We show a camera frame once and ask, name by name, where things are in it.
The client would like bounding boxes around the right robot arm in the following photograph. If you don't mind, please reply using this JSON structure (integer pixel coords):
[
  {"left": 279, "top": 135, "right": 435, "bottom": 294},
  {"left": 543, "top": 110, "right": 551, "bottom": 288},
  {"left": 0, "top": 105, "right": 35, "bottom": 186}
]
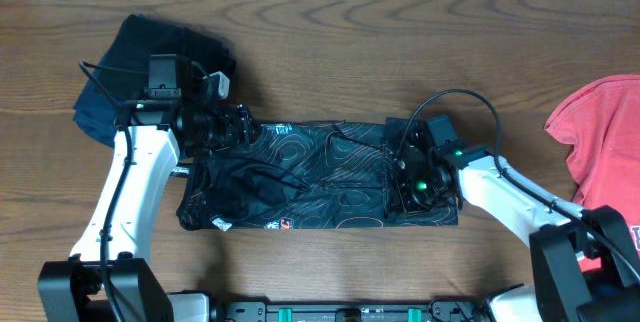
[{"left": 391, "top": 123, "right": 639, "bottom": 321}]

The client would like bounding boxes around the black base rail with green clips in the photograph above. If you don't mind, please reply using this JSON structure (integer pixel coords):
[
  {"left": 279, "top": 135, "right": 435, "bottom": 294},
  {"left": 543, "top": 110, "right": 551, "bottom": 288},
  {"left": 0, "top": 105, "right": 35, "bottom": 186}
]
[{"left": 169, "top": 289, "right": 494, "bottom": 322}]

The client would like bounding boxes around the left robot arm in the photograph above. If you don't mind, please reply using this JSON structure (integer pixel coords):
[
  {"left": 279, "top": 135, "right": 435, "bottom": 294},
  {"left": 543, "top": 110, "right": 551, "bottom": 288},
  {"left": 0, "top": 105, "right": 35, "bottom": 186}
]
[{"left": 37, "top": 100, "right": 258, "bottom": 321}]

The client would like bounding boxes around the red shirt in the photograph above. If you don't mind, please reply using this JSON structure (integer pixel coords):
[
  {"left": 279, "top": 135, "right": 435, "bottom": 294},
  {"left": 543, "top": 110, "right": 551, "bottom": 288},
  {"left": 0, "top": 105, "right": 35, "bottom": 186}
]
[{"left": 544, "top": 74, "right": 639, "bottom": 249}]

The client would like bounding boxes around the folded dark navy clothes stack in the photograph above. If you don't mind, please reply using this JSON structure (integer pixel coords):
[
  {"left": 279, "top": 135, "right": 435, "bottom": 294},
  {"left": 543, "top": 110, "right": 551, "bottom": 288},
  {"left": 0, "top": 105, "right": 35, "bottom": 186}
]
[{"left": 73, "top": 14, "right": 236, "bottom": 148}]

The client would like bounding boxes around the black jersey with orange contour lines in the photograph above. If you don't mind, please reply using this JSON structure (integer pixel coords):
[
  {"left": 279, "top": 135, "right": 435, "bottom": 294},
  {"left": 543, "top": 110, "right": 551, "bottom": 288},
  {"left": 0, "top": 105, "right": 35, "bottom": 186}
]
[{"left": 175, "top": 117, "right": 458, "bottom": 231}]

